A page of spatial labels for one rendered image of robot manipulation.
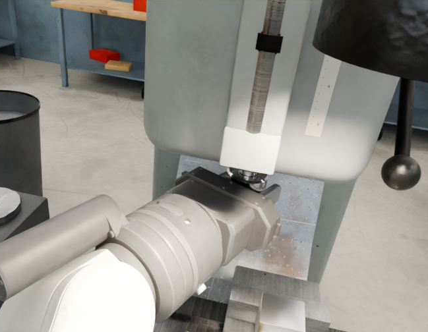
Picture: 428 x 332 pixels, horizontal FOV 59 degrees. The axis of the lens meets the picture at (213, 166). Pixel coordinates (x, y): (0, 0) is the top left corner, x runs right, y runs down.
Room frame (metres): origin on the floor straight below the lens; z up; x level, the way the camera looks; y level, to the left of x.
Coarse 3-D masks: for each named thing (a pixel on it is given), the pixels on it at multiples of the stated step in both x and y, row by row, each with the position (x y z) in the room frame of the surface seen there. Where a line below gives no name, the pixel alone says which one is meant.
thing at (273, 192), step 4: (276, 184) 0.38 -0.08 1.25; (268, 188) 0.36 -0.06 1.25; (272, 188) 0.36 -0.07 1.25; (276, 188) 0.37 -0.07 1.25; (280, 188) 0.37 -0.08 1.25; (260, 192) 0.35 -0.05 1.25; (264, 192) 0.35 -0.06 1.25; (268, 192) 0.35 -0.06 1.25; (272, 192) 0.36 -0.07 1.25; (276, 192) 0.36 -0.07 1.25; (268, 196) 0.35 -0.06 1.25; (272, 196) 0.36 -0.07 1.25; (276, 196) 0.37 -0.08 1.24; (272, 200) 0.36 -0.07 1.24; (276, 200) 0.37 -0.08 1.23
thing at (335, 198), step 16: (160, 160) 0.76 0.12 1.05; (176, 160) 0.75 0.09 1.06; (160, 176) 0.76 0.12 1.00; (176, 176) 0.75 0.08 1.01; (160, 192) 0.76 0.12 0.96; (336, 192) 0.71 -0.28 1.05; (320, 208) 0.71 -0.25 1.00; (336, 208) 0.71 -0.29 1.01; (320, 224) 0.71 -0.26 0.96; (336, 224) 0.71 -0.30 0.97; (320, 240) 0.71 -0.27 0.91; (320, 256) 0.71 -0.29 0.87; (320, 272) 0.71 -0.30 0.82
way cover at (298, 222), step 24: (192, 168) 0.73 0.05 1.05; (216, 168) 0.73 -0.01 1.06; (288, 192) 0.70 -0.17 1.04; (312, 192) 0.70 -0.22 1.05; (288, 216) 0.67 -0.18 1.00; (312, 216) 0.67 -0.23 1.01; (288, 240) 0.65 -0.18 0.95; (312, 240) 0.65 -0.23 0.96; (240, 264) 0.61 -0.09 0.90; (264, 264) 0.61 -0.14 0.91; (288, 264) 0.61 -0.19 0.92; (216, 288) 0.57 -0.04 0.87
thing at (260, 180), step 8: (232, 168) 0.37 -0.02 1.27; (232, 176) 0.35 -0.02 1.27; (240, 176) 0.35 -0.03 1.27; (248, 176) 0.36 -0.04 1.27; (256, 176) 0.36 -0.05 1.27; (264, 176) 0.36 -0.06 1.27; (240, 184) 0.34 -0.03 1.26; (248, 184) 0.34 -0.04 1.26; (256, 184) 0.35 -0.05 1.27; (264, 184) 0.35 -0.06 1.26
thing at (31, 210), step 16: (0, 192) 0.46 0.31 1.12; (16, 192) 0.48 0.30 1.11; (0, 208) 0.42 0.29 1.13; (16, 208) 0.43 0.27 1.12; (32, 208) 0.45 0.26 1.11; (48, 208) 0.48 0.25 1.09; (0, 224) 0.40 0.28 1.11; (16, 224) 0.41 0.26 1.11; (32, 224) 0.43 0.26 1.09; (0, 240) 0.37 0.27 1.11; (0, 304) 0.36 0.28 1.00
